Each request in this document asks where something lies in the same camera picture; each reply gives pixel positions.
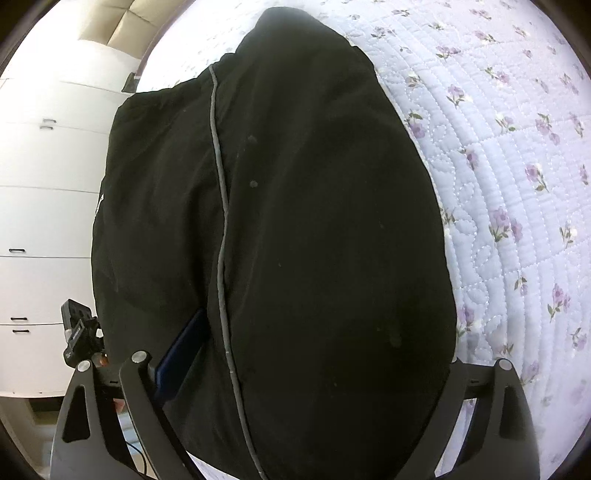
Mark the white wardrobe with drawers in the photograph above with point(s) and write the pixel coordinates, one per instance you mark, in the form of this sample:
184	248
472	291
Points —
46	207

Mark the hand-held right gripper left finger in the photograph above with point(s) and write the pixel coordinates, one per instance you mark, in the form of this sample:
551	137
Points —
182	355

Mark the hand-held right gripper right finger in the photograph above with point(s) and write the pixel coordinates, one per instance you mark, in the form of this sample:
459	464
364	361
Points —
508	415

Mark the black jacket with grey piping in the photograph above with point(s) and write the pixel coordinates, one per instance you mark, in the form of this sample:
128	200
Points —
323	230

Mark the floral quilted bed cover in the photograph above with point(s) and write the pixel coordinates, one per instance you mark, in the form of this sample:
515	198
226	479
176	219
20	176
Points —
508	161

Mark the beige padded headboard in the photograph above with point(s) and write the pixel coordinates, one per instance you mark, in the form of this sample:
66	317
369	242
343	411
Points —
134	25

